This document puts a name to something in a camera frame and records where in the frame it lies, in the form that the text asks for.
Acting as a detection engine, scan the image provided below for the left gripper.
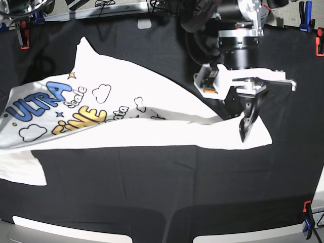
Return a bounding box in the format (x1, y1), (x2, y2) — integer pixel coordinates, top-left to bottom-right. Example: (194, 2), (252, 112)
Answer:
(193, 63), (297, 142)

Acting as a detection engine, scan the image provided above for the white printed t-shirt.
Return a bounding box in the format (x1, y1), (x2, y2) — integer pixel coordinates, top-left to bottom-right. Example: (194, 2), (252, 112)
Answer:
(1, 38), (272, 186)

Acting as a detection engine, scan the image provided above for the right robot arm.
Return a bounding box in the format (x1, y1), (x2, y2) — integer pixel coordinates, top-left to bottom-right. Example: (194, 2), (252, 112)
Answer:
(1, 0), (54, 23)

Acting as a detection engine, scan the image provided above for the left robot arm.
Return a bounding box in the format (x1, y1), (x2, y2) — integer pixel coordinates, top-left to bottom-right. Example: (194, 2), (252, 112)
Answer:
(194, 1), (297, 142)

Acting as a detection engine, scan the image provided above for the red clamp top right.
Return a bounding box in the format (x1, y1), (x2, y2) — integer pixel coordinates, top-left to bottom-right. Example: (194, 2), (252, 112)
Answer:
(315, 28), (323, 57)

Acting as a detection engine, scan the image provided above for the blue clamp top right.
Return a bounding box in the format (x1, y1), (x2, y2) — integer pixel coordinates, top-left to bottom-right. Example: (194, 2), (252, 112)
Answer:
(299, 1), (315, 33)

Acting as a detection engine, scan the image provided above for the black table cloth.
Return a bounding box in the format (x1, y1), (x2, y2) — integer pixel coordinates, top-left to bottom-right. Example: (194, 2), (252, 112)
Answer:
(1, 17), (323, 242)

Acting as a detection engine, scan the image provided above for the red blue clamp bottom right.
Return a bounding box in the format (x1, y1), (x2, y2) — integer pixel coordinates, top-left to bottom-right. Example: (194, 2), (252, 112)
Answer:
(302, 200), (314, 240)

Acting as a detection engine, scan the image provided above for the blue clamp top left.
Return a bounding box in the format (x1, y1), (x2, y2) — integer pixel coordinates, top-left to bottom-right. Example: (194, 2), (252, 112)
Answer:
(29, 4), (45, 25)

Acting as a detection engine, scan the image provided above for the red clamp top left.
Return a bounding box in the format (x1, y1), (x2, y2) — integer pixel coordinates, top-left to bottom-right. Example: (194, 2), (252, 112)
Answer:
(15, 21), (30, 50)

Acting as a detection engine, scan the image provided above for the black red cable bundle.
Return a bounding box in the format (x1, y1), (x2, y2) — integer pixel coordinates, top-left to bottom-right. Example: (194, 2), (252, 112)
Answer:
(181, 0), (220, 31)

